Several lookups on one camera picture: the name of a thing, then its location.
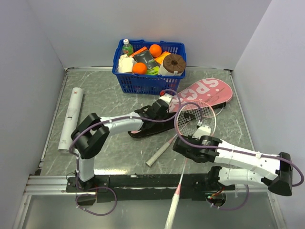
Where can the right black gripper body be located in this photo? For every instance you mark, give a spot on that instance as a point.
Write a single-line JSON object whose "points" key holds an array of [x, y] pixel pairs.
{"points": [[190, 138]]}

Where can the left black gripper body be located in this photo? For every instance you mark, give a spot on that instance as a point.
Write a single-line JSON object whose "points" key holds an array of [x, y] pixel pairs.
{"points": [[162, 117]]}

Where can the pink racket cover bag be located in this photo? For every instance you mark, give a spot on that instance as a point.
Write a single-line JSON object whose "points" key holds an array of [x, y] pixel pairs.
{"points": [[214, 92]]}

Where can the white shuttlecock tube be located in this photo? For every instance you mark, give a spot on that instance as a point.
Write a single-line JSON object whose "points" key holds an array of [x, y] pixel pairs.
{"points": [[71, 119]]}

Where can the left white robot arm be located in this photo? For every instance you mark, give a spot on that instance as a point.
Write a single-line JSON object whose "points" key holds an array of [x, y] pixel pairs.
{"points": [[89, 137]]}

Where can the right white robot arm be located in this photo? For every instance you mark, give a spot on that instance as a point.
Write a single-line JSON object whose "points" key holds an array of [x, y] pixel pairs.
{"points": [[251, 168]]}

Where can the blue plastic basket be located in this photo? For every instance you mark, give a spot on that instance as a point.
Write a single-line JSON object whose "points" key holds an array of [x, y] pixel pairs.
{"points": [[148, 84]]}

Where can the black green box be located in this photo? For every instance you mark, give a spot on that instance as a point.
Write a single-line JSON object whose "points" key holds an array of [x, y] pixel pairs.
{"points": [[152, 68]]}

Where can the orange fruit front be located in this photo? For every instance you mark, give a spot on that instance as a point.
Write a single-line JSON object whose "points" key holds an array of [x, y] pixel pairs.
{"points": [[139, 68]]}

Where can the orange fruit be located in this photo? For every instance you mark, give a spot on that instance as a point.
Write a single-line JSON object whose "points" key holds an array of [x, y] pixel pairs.
{"points": [[139, 68], [155, 50]]}

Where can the orange snack packet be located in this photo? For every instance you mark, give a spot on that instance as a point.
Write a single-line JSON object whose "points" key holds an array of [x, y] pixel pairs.
{"points": [[161, 58]]}

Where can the white crumpled paper bag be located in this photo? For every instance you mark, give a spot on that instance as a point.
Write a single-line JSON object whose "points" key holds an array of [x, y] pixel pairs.
{"points": [[125, 64]]}

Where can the orange fruit rear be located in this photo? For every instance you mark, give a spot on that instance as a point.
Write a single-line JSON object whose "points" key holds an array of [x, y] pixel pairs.
{"points": [[155, 50]]}

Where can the orange carton box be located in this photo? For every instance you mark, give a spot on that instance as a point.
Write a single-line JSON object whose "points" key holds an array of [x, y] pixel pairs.
{"points": [[138, 51]]}

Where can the green drink bottle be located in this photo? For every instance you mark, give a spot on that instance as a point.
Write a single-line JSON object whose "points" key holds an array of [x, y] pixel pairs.
{"points": [[127, 48]]}

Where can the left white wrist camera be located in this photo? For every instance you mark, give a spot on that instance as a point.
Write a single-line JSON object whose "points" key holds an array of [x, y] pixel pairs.
{"points": [[165, 97]]}

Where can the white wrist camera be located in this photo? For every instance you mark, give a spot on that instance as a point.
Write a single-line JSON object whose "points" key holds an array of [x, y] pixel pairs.
{"points": [[165, 97], [202, 129]]}

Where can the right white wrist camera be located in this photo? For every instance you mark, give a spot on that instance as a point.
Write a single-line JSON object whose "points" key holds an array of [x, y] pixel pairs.
{"points": [[202, 129]]}

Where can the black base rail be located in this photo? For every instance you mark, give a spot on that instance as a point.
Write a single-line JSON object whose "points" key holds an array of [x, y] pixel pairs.
{"points": [[107, 188]]}

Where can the aluminium mounting rail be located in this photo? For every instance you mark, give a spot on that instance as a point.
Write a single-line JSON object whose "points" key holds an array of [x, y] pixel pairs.
{"points": [[46, 185]]}

